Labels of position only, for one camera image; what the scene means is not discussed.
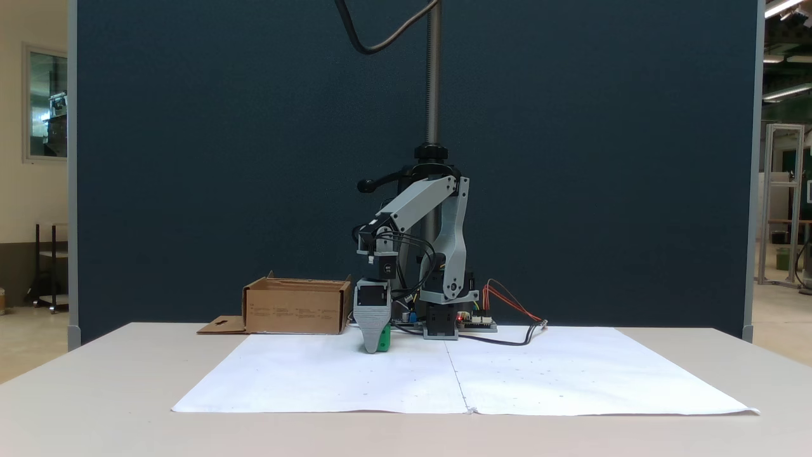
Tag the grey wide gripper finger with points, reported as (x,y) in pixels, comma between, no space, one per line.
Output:
(371,324)

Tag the green dice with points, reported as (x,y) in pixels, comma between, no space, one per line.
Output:
(385,341)

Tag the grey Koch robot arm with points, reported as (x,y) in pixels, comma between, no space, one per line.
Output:
(451,241)

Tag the green waste bin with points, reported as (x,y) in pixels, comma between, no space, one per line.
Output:
(783,259)

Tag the blue circuit board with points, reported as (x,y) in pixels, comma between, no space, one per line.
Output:
(406,320)

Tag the white paper sheet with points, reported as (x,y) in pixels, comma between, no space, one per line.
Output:
(330,374)
(583,374)

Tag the brown cardboard box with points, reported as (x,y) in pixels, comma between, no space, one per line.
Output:
(295,311)

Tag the dark blue partition panel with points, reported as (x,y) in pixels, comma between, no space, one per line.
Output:
(190,158)

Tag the black rolling cart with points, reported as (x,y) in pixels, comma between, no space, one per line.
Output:
(44,266)

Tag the ceiling strip light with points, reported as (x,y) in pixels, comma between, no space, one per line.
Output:
(781,6)
(786,92)

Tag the wall window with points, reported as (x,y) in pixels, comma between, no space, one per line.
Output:
(47,105)

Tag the aluminium frame rack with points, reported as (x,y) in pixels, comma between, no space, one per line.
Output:
(769,203)

